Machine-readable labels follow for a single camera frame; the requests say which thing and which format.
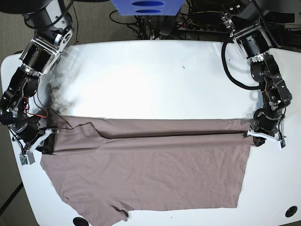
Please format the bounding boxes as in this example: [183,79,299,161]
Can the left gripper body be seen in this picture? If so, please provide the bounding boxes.
[243,110,286,147]

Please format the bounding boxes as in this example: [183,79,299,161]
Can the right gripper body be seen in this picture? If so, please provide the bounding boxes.
[10,117,58,153]

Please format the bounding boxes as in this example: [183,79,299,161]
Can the mauve T-shirt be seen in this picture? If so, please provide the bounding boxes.
[40,117,253,226]

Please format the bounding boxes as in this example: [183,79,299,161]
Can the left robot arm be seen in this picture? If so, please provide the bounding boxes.
[220,0,301,148]

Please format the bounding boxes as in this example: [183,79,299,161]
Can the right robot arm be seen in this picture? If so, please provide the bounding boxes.
[0,0,73,156]

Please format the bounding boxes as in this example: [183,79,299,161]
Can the black table grommet right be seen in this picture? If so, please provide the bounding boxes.
[285,206,298,218]

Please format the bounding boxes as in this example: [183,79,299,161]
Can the black table grommet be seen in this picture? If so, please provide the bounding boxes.
[72,217,89,226]
[285,206,298,218]

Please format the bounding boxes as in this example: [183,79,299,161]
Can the black table grommet left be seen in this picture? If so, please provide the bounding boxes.
[72,217,89,226]

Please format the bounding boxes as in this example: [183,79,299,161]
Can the black power strip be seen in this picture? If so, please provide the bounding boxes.
[176,22,228,33]

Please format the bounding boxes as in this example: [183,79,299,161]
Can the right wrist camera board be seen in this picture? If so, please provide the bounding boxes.
[19,152,35,166]

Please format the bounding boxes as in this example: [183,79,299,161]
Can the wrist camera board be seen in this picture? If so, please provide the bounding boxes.
[279,137,287,149]
[19,152,35,166]

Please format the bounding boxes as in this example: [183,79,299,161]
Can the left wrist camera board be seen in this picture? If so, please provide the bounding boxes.
[279,137,287,149]

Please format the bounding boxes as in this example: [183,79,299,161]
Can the blue plastic mount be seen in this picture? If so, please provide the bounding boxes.
[111,0,184,16]

